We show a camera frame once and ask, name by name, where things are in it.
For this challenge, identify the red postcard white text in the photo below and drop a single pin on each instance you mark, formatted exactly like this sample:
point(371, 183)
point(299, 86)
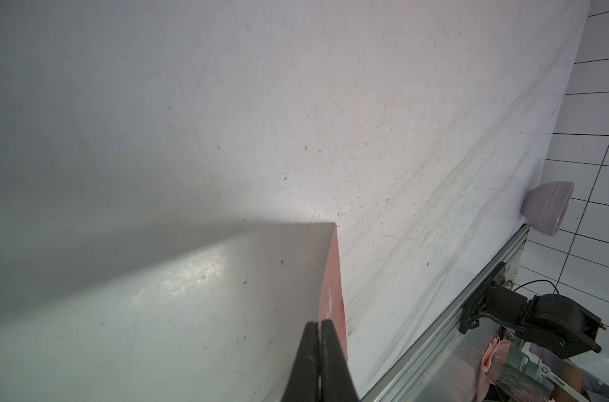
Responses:
point(331, 305)

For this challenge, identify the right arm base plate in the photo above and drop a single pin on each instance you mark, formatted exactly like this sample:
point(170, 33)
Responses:
point(475, 304)

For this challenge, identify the lilac bowl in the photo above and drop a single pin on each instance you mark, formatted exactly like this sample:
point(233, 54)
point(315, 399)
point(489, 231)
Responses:
point(544, 207)

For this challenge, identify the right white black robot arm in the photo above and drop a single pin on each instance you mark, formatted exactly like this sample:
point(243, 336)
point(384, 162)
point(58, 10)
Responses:
point(554, 322)

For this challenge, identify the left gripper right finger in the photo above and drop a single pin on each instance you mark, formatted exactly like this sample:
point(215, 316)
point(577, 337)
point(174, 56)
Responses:
point(336, 382)

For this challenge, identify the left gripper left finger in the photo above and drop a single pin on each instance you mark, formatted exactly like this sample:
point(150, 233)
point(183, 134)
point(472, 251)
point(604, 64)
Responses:
point(304, 380)

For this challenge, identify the aluminium mounting rail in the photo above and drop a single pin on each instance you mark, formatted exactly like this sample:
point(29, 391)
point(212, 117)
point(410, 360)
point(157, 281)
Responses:
point(443, 364)

